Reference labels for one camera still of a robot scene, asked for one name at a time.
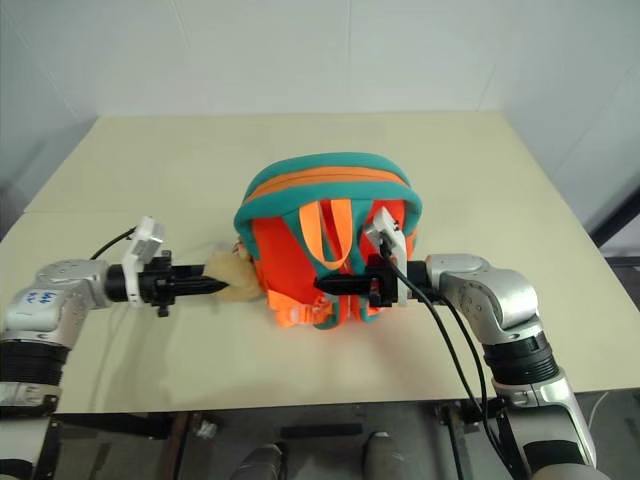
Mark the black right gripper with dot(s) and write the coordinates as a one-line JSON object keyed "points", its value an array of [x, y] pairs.
{"points": [[380, 285]]}

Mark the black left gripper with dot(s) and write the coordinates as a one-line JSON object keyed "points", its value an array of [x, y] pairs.
{"points": [[160, 287]]}

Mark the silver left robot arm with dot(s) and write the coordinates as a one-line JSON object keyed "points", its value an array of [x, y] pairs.
{"points": [[50, 295]]}

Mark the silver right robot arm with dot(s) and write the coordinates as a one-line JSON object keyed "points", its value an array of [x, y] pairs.
{"points": [[500, 300]]}

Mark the orange and teal backpack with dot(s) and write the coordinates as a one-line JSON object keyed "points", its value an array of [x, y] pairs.
{"points": [[300, 240]]}

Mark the beige fuzzy plush toy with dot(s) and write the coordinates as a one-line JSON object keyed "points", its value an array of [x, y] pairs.
{"points": [[240, 280]]}

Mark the dark grey rounded shape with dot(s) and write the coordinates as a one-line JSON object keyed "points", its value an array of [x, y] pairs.
{"points": [[262, 462], [385, 457]]}

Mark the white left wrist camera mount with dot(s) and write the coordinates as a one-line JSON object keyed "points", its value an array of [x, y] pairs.
{"points": [[145, 240]]}

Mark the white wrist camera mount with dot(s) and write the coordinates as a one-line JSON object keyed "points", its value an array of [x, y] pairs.
{"points": [[392, 235], [145, 240]]}

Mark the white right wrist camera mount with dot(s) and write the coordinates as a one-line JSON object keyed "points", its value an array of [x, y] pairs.
{"points": [[392, 235]]}

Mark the black table frame bracket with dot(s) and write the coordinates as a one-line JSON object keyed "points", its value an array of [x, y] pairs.
{"points": [[465, 415]]}

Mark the black metal frame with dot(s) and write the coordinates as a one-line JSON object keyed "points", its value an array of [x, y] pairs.
{"points": [[625, 220]]}

